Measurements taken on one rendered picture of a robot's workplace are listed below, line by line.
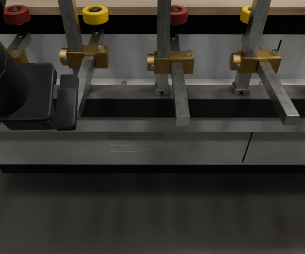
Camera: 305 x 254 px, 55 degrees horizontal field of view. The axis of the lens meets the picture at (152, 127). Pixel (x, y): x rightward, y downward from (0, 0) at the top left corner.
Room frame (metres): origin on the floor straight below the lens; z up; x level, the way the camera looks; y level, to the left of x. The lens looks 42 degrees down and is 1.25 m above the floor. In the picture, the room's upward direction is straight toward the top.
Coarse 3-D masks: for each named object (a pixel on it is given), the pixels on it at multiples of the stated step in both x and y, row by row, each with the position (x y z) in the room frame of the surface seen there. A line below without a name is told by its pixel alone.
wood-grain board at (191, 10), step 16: (16, 0) 1.02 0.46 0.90; (32, 0) 1.02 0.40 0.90; (48, 0) 1.02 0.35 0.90; (80, 0) 1.02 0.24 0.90; (96, 0) 1.02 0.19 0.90; (112, 0) 1.02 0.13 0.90; (128, 0) 1.02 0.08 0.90; (144, 0) 1.02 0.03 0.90; (176, 0) 1.02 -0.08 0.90; (192, 0) 1.02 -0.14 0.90; (208, 0) 1.02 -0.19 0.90; (224, 0) 1.02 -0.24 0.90; (240, 0) 1.02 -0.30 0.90; (272, 0) 1.02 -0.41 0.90; (288, 0) 1.02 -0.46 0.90; (304, 0) 1.02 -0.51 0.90
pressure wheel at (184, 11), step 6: (174, 6) 0.95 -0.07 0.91; (180, 6) 0.95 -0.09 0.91; (174, 12) 0.90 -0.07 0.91; (180, 12) 0.90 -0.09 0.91; (186, 12) 0.90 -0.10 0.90; (174, 18) 0.88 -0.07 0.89; (180, 18) 0.89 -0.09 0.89; (186, 18) 0.90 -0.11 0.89; (174, 24) 0.88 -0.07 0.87; (180, 24) 0.89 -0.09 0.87; (174, 30) 0.92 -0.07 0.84
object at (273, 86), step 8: (264, 64) 0.73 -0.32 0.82; (264, 72) 0.69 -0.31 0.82; (272, 72) 0.69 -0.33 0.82; (264, 80) 0.68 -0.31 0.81; (272, 80) 0.65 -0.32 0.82; (272, 88) 0.62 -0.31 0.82; (280, 88) 0.62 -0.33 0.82; (272, 96) 0.60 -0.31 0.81; (280, 96) 0.58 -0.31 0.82; (288, 96) 0.58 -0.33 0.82; (280, 104) 0.55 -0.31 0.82; (288, 104) 0.55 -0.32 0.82; (280, 112) 0.54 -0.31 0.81; (288, 112) 0.52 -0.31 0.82; (296, 112) 0.52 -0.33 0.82; (288, 120) 0.51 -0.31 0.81; (296, 120) 0.51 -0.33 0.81
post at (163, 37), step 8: (160, 0) 0.76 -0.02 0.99; (168, 0) 0.76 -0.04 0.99; (160, 8) 0.76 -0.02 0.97; (168, 8) 0.76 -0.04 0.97; (160, 16) 0.76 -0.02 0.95; (168, 16) 0.76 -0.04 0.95; (160, 24) 0.76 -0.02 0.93; (168, 24) 0.76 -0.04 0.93; (160, 32) 0.76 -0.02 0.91; (168, 32) 0.76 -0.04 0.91; (160, 40) 0.76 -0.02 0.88; (168, 40) 0.76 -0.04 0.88; (160, 48) 0.76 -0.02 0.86; (168, 48) 0.76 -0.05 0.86; (160, 56) 0.76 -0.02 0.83; (168, 56) 0.76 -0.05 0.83; (160, 80) 0.76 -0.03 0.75; (160, 88) 0.76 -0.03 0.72
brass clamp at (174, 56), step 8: (152, 56) 0.77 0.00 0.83; (176, 56) 0.76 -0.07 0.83; (184, 56) 0.76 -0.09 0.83; (192, 56) 0.76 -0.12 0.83; (152, 64) 0.75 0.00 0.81; (160, 64) 0.75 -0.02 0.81; (168, 64) 0.75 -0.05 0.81; (184, 64) 0.75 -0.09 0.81; (192, 64) 0.75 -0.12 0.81; (160, 72) 0.75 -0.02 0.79; (168, 72) 0.75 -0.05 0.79; (184, 72) 0.75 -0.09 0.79; (192, 72) 0.75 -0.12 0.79
